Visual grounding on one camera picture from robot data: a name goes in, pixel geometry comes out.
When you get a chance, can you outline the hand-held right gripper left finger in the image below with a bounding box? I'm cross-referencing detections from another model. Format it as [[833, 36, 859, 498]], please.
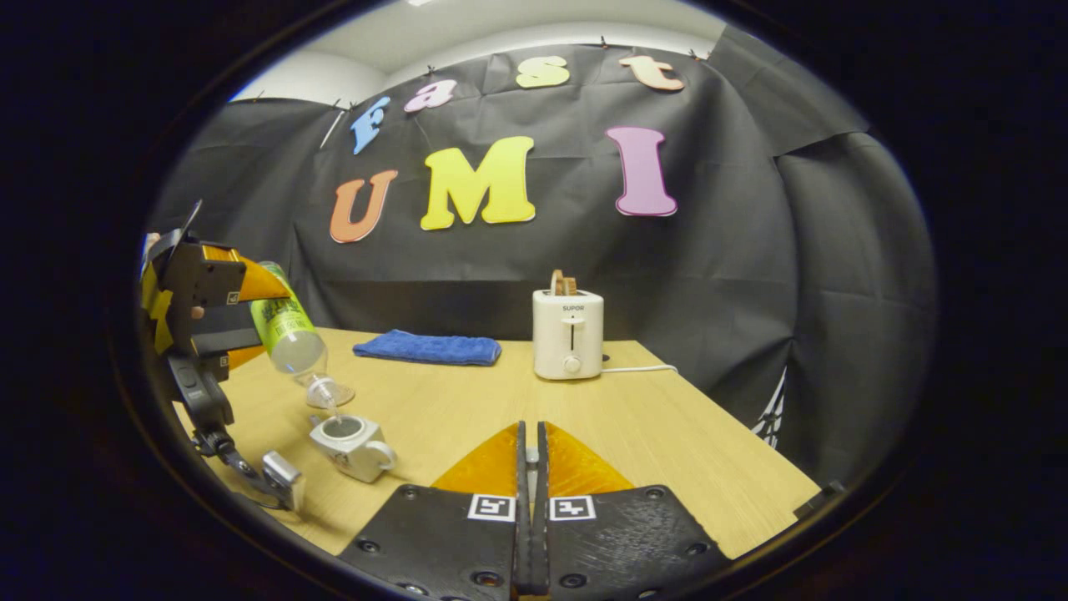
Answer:
[[337, 421, 531, 598]]

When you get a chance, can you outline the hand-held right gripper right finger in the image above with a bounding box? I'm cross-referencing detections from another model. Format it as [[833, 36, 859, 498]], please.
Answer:
[[534, 421, 732, 598]]

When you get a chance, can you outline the green label water bottle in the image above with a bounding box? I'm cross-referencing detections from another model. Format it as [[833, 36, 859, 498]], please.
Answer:
[[249, 260, 341, 412]]

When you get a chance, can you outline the white ceramic teacup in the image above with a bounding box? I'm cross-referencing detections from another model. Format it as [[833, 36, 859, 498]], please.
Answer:
[[308, 414, 398, 484]]

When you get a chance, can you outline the blue towel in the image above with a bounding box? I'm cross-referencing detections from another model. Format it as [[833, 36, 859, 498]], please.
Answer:
[[351, 328, 504, 367]]

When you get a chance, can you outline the white toaster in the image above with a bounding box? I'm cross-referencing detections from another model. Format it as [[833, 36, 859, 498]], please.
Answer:
[[531, 287, 606, 382]]

